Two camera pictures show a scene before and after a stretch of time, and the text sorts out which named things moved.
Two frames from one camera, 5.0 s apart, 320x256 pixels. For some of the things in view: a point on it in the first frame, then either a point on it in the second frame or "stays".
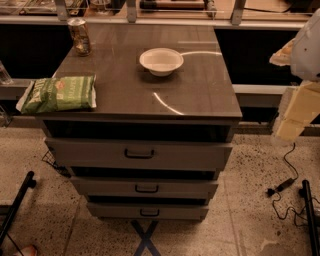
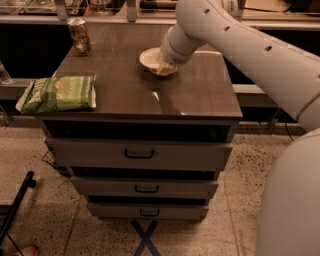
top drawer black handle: (140, 156) stays
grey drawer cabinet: (163, 127) stays
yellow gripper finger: (305, 103) → (165, 69)
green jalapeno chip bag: (59, 93) stays
